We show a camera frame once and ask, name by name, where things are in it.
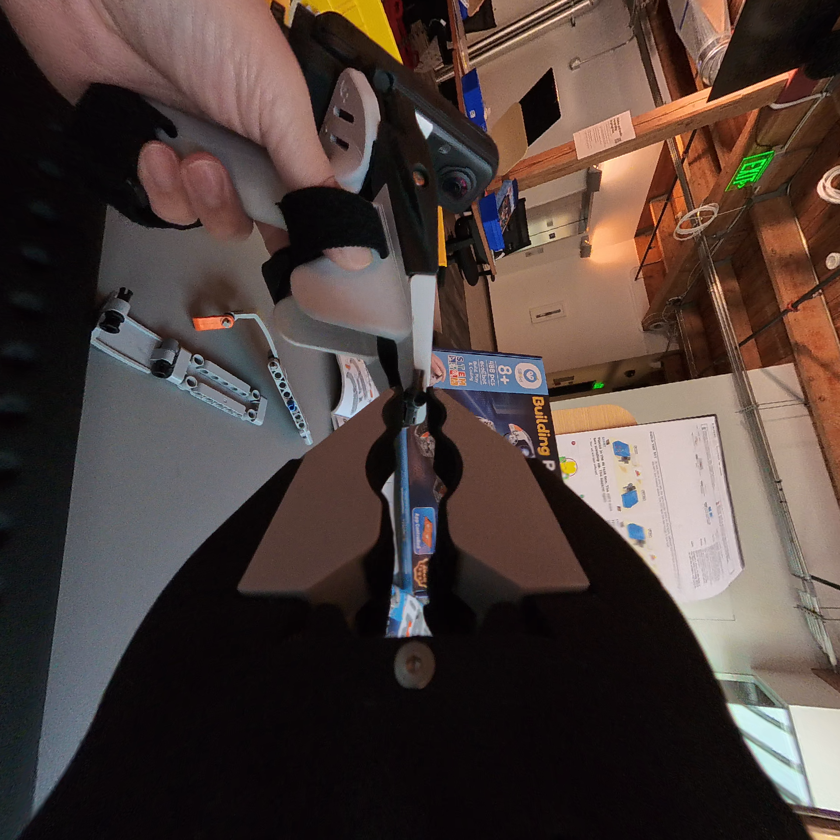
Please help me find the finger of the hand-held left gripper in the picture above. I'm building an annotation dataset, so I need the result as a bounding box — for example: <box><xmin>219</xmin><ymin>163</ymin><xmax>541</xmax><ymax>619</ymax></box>
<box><xmin>376</xmin><ymin>336</ymin><xmax>404</xmax><ymax>395</ymax></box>
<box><xmin>410</xmin><ymin>274</ymin><xmax>437</xmax><ymax>422</ymax></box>

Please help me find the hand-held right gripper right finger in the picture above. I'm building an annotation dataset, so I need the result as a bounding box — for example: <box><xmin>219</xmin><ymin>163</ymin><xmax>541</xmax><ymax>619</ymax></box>
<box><xmin>428</xmin><ymin>387</ymin><xmax>590</xmax><ymax>629</ymax></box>

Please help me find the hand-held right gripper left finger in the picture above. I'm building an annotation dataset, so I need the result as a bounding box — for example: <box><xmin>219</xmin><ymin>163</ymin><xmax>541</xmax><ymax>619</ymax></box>
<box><xmin>238</xmin><ymin>387</ymin><xmax>403</xmax><ymax>631</ymax></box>

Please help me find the person's left hand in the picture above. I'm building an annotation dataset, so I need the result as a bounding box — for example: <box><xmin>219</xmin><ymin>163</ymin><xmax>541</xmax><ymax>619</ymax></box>
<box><xmin>0</xmin><ymin>0</ymin><xmax>376</xmax><ymax>273</ymax></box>

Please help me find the open instruction booklet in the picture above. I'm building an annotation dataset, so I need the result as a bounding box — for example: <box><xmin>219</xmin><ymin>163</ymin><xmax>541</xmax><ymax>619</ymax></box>
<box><xmin>331</xmin><ymin>351</ymin><xmax>382</xmax><ymax>431</ymax></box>

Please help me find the black swivel chair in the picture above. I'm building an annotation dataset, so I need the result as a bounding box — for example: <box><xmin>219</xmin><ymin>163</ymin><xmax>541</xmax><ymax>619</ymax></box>
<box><xmin>446</xmin><ymin>213</ymin><xmax>500</xmax><ymax>286</ymax></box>

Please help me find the blue storage bin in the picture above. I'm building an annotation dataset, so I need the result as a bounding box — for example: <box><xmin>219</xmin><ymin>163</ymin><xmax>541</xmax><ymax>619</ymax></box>
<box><xmin>459</xmin><ymin>69</ymin><xmax>490</xmax><ymax>130</ymax></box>
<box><xmin>478</xmin><ymin>180</ymin><xmax>521</xmax><ymax>252</ymax></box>

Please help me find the blue building kit box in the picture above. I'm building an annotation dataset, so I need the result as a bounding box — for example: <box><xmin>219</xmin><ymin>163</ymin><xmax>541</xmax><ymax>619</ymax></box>
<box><xmin>384</xmin><ymin>351</ymin><xmax>562</xmax><ymax>639</ymax></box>

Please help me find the yellow plastic bin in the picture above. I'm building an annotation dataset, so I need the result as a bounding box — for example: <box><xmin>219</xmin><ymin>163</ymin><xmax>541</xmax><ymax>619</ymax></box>
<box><xmin>269</xmin><ymin>0</ymin><xmax>404</xmax><ymax>63</ymax></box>

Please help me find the white paper notice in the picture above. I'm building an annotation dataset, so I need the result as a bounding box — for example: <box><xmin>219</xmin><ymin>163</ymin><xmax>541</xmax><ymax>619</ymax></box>
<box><xmin>573</xmin><ymin>110</ymin><xmax>636</xmax><ymax>158</ymax></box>

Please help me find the green exit sign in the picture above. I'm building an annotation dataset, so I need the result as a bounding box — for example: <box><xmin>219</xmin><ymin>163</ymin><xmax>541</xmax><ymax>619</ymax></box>
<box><xmin>724</xmin><ymin>150</ymin><xmax>777</xmax><ymax>193</ymax></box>

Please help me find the black hanging screen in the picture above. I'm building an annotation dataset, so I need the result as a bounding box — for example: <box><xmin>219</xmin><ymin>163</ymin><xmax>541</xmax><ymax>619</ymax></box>
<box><xmin>709</xmin><ymin>0</ymin><xmax>840</xmax><ymax>102</ymax></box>

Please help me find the white wall poster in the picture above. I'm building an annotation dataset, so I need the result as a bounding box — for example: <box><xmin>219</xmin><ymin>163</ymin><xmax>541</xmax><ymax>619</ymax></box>
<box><xmin>554</xmin><ymin>413</ymin><xmax>746</xmax><ymax>605</ymax></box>

